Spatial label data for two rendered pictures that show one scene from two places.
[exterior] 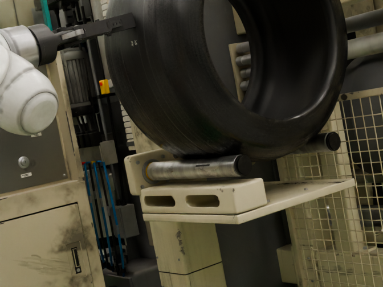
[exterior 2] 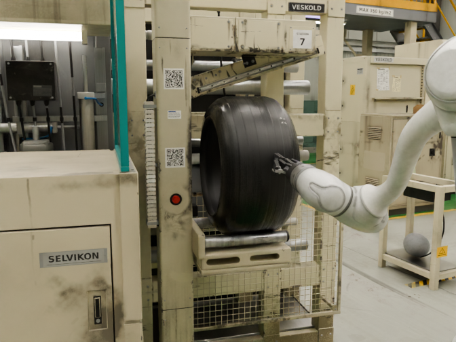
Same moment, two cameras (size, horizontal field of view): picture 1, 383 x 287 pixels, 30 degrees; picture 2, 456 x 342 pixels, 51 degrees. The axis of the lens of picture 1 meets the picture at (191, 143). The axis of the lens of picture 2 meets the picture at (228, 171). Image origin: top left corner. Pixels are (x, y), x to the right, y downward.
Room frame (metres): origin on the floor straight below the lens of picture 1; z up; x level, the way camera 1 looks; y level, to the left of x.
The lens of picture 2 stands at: (1.01, 1.68, 1.44)
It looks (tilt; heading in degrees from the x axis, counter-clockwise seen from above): 9 degrees down; 292
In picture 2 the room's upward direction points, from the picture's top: straight up
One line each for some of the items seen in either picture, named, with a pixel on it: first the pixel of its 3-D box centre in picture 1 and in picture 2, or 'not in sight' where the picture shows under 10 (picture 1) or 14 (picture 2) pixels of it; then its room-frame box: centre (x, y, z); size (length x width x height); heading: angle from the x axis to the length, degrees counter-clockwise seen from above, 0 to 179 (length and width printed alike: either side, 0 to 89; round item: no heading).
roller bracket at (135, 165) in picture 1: (194, 160); (192, 233); (1.84, 0.00, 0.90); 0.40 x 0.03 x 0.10; 127
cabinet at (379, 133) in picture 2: not in sight; (400, 161); (1.21, -4.85, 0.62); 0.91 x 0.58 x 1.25; 47
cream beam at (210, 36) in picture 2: not in sight; (243, 39); (1.77, -0.42, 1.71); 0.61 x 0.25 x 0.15; 37
